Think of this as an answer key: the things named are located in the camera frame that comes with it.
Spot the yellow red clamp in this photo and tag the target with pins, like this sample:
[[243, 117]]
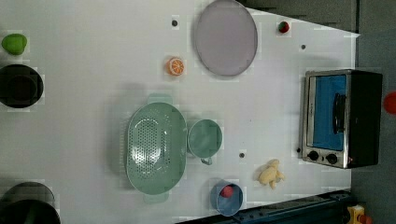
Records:
[[358, 216]]

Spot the green cup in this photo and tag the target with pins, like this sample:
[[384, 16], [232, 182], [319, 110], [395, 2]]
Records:
[[204, 140]]

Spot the yellow banana bunch toy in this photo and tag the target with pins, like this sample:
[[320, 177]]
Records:
[[271, 175]]

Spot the black pot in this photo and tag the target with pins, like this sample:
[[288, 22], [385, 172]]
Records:
[[29, 203]]

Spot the red ketchup bottle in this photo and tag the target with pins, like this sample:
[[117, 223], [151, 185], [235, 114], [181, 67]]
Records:
[[389, 103]]

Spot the orange slice toy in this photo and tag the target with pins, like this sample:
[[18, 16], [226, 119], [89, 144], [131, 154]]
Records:
[[174, 66]]

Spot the blue cup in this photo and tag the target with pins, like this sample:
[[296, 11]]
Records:
[[226, 206]]

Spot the silver black toaster oven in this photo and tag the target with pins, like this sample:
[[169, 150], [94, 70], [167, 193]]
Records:
[[341, 119]]

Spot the red ball toy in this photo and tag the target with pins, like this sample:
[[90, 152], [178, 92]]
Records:
[[227, 192]]

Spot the round lilac plate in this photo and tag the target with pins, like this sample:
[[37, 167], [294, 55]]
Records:
[[226, 38]]

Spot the black round bowl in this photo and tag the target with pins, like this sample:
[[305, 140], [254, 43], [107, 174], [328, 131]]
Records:
[[20, 86]]

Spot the strawberry toy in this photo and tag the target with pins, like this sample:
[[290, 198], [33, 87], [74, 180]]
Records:
[[283, 27]]

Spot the green oval colander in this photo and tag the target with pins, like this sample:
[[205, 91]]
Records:
[[156, 148]]

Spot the green pepper toy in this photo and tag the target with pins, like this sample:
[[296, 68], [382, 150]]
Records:
[[14, 44]]

